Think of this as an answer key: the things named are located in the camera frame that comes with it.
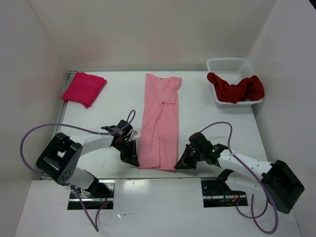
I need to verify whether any white plastic basket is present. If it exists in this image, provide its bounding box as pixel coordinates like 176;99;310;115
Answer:
206;57;263;108

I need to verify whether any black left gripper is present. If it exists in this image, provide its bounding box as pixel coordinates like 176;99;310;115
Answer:
113;139;139;166

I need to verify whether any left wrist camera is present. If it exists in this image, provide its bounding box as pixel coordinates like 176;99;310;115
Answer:
117;119;133;137

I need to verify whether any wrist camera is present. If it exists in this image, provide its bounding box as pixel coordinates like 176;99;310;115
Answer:
189;132;213;152
117;119;133;137

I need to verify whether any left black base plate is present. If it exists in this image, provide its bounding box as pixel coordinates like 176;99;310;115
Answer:
67;180;116;210

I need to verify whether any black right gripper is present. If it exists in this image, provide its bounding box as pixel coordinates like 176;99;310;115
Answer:
174;144;204;169

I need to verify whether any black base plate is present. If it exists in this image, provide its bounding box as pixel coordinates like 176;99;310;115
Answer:
67;180;116;210
201;180;248;208

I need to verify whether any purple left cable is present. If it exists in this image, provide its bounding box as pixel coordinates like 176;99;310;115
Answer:
19;109;136;232

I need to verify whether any dark red t shirt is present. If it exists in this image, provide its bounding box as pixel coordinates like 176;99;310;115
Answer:
207;72;265;104

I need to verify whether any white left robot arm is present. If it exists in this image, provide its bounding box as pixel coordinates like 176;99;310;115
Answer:
36;129;140;198

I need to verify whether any magenta t shirt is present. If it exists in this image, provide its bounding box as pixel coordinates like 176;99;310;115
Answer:
61;72;107;108

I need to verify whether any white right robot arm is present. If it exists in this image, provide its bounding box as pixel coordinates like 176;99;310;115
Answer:
174;144;305;214

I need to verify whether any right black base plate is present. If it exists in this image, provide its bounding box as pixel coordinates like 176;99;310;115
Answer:
201;180;248;208

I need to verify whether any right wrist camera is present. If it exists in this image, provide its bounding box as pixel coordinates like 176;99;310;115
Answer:
189;132;213;152

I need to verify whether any light pink t shirt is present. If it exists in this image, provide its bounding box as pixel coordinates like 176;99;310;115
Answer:
138;74;182;172

